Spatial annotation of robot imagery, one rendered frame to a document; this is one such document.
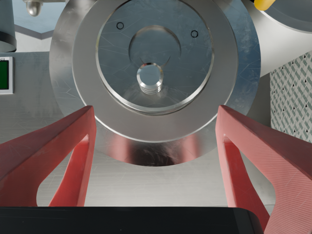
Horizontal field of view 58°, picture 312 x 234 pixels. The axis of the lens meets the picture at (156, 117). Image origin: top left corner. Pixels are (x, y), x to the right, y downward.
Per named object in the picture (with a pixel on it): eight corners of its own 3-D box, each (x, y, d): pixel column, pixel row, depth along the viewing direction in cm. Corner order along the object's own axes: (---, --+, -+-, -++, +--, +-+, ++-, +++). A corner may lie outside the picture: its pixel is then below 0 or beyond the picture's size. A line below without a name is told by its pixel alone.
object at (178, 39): (220, -1, 18) (208, 117, 17) (214, 12, 20) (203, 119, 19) (102, -14, 18) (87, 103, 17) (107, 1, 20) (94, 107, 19)
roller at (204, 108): (248, -12, 20) (228, 153, 19) (196, 70, 45) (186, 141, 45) (84, -34, 20) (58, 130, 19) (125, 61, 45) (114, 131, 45)
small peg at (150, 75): (165, 63, 15) (161, 89, 15) (163, 74, 17) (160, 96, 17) (138, 60, 15) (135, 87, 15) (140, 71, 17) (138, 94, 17)
